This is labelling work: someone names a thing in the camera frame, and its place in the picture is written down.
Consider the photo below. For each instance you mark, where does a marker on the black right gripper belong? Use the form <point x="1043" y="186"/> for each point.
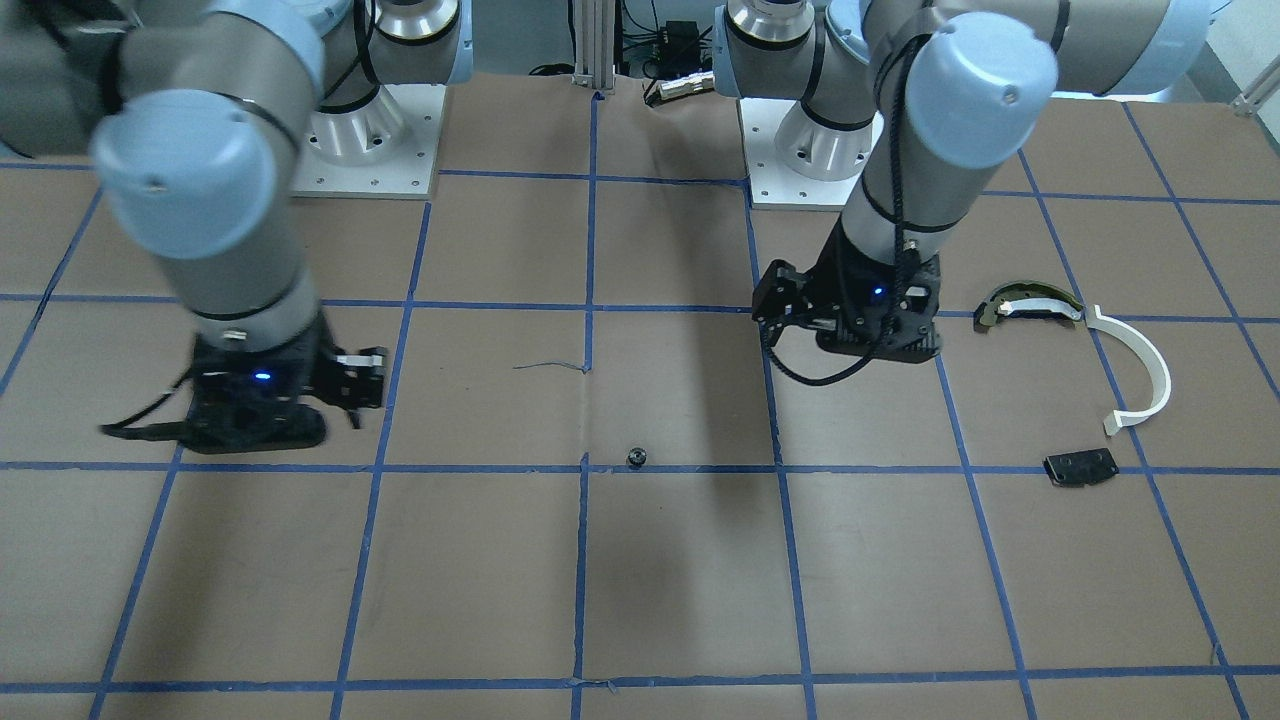
<point x="322" y="368"/>

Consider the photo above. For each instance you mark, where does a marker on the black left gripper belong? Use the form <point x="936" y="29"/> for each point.
<point x="826" y="283"/>

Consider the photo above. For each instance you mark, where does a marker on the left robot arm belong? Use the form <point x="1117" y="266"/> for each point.
<point x="959" y="86"/>

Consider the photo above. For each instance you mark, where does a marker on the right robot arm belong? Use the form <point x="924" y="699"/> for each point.
<point x="195" y="115"/>

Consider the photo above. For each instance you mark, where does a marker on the olive curved brake shoe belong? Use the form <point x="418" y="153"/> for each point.
<point x="1027" y="299"/>

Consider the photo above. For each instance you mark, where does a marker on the small black plastic part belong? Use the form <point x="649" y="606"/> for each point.
<point x="1080" y="468"/>

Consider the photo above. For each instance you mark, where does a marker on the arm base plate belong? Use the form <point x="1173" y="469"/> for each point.
<point x="387" y="149"/>
<point x="797" y="165"/>

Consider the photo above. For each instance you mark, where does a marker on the aluminium frame post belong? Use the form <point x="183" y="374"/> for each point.
<point x="595" y="44"/>

